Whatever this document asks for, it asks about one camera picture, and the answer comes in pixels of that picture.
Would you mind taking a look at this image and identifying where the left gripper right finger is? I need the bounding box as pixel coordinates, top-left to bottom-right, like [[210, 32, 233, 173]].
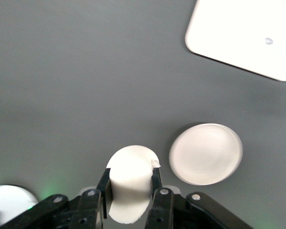
[[144, 167, 255, 229]]

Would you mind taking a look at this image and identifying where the cream rectangular rabbit tray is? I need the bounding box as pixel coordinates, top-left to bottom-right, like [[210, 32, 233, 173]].
[[184, 0, 286, 82]]

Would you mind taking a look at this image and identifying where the white steamed bun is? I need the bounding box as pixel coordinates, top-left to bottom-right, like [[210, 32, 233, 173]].
[[106, 145, 162, 225]]

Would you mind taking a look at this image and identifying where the round cream plate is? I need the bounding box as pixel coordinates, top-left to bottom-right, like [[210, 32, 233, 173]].
[[168, 123, 243, 186]]

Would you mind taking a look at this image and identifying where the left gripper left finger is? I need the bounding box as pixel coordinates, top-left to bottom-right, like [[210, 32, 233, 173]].
[[0, 168, 112, 229]]

